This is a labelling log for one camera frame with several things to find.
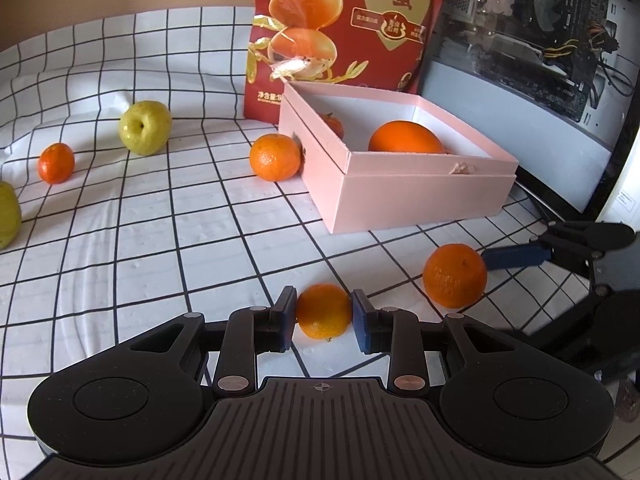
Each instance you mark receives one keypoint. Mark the yellow-green apple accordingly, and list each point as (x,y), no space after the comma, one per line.
(7,215)
(145,126)

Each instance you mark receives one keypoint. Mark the white checked tablecloth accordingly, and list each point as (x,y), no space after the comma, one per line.
(150,240)

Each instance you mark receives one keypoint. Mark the orange mandarin with stem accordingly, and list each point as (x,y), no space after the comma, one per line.
(334,125)

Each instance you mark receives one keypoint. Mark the large orange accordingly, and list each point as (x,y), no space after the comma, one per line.
(405,137)

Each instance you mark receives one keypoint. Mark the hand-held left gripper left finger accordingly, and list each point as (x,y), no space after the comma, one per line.
(287,317)

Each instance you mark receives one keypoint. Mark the yellow-orange citrus fruit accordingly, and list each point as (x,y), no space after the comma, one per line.
(324,312)

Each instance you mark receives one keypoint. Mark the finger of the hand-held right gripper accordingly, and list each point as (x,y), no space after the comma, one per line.
(515,256)
(575,312)

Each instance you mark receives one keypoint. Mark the pink cardboard box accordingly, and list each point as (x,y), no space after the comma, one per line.
(415,195)

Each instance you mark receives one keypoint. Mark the red snack bag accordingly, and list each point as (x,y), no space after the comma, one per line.
(380,60)

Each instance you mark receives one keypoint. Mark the computer case with glass panel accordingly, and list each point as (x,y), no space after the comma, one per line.
(525,35)

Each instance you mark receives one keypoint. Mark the small orange mandarin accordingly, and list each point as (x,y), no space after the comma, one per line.
(56,162)

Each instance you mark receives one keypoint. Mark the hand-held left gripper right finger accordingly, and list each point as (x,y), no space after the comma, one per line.
(361,320)

